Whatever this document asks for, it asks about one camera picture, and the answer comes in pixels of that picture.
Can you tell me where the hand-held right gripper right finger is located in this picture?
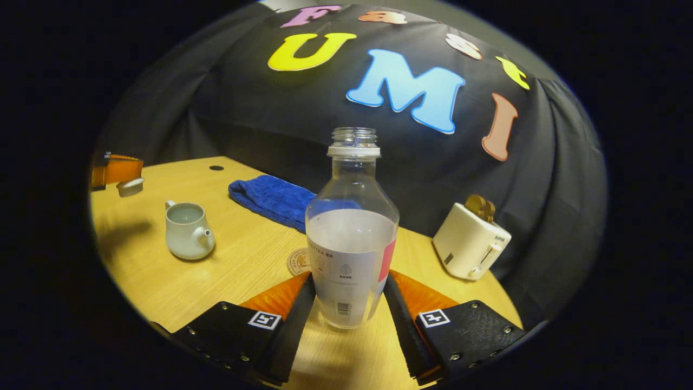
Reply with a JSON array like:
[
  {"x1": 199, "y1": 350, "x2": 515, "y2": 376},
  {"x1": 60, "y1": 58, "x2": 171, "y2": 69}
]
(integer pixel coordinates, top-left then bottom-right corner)
[{"x1": 383, "y1": 269, "x2": 526, "y2": 386}]

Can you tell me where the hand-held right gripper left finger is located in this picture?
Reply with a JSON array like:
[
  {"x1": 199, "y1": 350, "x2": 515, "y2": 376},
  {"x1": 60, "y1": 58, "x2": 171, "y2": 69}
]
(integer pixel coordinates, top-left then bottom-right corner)
[{"x1": 171, "y1": 271, "x2": 316, "y2": 386}]

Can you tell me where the white teacup lid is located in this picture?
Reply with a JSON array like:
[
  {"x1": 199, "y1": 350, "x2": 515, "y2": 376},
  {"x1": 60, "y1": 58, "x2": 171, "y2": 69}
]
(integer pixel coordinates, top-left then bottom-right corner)
[{"x1": 116, "y1": 178, "x2": 145, "y2": 198}]

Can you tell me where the round cork coaster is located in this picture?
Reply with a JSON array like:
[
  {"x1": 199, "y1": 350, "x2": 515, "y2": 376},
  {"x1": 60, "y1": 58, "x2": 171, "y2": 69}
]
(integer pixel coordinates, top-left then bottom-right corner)
[{"x1": 286, "y1": 248, "x2": 313, "y2": 277}]

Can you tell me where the white ceramic teacup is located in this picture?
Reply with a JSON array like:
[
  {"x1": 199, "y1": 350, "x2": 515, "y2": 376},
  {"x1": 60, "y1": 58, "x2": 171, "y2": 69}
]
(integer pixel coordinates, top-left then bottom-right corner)
[{"x1": 165, "y1": 200, "x2": 216, "y2": 261}]

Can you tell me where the clear plastic water bottle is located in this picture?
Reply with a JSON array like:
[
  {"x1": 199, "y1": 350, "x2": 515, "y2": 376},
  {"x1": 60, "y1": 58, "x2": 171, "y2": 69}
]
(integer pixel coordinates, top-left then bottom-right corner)
[{"x1": 305, "y1": 127, "x2": 400, "y2": 329}]

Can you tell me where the white toaster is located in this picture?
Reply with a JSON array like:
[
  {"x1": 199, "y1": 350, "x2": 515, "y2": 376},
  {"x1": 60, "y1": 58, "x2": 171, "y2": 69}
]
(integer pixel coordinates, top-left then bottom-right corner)
[{"x1": 432, "y1": 202, "x2": 512, "y2": 281}]

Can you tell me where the blue towel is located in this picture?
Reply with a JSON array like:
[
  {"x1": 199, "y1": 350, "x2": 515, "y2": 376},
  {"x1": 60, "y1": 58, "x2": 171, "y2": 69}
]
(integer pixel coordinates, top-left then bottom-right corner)
[{"x1": 228, "y1": 174, "x2": 317, "y2": 235}]

